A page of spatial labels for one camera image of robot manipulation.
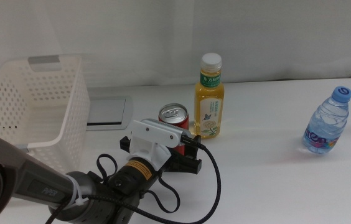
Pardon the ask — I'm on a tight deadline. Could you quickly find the yellow tea bottle white cap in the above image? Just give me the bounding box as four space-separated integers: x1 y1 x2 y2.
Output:
193 52 225 139

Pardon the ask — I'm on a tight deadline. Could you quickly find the thin black left arm wire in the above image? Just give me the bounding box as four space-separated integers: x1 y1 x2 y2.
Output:
96 153 181 214

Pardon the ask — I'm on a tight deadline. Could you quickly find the red soda can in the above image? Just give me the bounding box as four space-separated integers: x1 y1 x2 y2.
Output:
158 103 190 156

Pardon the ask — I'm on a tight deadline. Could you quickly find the white perforated plastic basket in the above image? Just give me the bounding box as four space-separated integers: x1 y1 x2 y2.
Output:
0 55 91 175

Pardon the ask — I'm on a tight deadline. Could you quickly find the white cloth backdrop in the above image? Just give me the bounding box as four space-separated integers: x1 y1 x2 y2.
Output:
0 0 351 91

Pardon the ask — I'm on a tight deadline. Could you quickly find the clear water bottle blue cap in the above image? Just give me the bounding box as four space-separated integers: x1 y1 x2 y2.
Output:
301 86 351 156

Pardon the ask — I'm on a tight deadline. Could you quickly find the white cable tie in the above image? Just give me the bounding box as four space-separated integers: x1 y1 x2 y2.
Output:
65 175 90 207

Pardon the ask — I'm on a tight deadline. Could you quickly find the silver table cable hatch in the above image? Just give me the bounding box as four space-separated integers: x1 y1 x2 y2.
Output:
85 95 134 131

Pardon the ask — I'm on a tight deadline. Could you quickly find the black braided left camera cable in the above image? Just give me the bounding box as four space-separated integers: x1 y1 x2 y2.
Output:
44 136 222 224

